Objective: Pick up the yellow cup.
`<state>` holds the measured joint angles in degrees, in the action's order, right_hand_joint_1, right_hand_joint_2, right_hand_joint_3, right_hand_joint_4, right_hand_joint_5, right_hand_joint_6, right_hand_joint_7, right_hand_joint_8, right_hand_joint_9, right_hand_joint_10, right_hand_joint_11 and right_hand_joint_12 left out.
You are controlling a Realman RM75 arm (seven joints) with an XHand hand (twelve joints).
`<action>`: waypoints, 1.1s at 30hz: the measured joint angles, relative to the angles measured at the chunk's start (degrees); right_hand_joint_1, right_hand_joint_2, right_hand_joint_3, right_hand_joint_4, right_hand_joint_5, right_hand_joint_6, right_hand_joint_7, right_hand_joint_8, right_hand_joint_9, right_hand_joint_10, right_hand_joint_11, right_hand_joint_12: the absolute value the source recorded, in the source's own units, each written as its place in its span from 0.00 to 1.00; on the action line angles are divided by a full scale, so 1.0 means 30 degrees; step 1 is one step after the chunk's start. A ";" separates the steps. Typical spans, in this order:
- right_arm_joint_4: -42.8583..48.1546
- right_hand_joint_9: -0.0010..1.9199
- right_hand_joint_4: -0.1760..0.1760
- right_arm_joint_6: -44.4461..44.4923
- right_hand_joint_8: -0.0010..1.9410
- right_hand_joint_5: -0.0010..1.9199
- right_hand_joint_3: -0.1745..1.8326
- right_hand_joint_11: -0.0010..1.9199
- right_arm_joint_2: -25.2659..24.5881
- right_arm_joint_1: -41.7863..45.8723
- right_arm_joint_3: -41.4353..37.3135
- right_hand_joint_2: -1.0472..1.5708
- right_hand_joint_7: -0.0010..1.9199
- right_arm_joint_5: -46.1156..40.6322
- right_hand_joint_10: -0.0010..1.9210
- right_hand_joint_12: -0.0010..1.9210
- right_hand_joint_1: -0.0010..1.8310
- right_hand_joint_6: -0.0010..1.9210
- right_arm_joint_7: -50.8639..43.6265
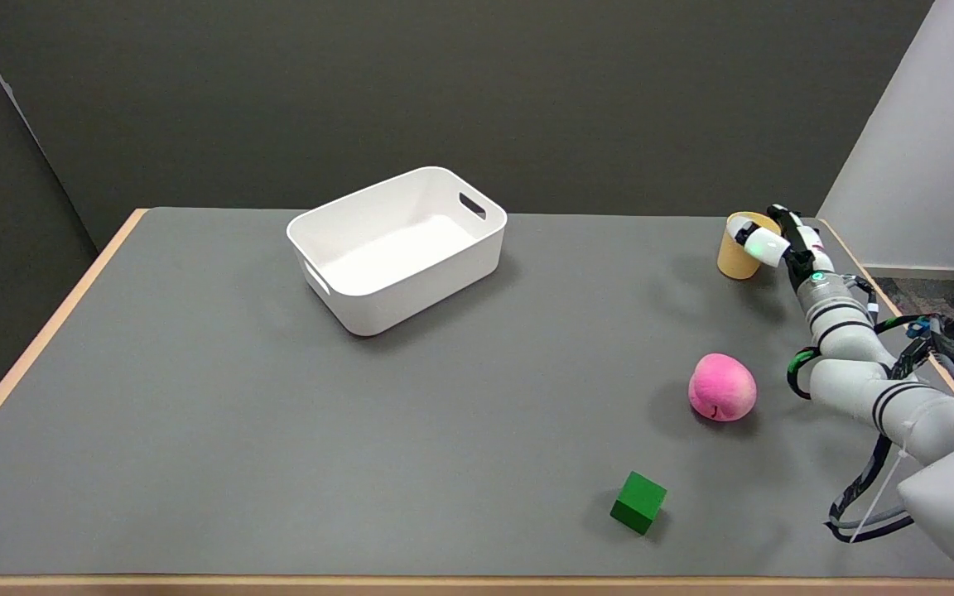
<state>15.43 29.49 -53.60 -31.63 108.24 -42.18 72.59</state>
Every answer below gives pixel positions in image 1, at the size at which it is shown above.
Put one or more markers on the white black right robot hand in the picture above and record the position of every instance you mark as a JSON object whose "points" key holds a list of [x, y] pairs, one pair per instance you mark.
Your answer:
{"points": [[771, 244]]}

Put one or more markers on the yellow cup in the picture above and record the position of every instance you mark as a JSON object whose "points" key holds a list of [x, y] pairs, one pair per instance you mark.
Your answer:
{"points": [[738, 258]]}

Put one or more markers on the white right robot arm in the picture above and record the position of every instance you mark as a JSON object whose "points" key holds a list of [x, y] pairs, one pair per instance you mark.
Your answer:
{"points": [[908, 406]]}

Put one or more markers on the pink toy peach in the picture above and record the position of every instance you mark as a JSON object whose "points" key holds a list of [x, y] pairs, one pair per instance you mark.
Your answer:
{"points": [[722, 387]]}

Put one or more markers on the white zip tie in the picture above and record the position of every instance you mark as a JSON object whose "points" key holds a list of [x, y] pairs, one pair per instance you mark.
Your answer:
{"points": [[899, 455]]}

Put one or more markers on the green cube block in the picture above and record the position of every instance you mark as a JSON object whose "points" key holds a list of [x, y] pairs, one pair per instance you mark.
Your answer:
{"points": [[638, 501]]}

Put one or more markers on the white plastic storage bin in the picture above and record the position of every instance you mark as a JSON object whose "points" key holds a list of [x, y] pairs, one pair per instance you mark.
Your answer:
{"points": [[394, 252]]}

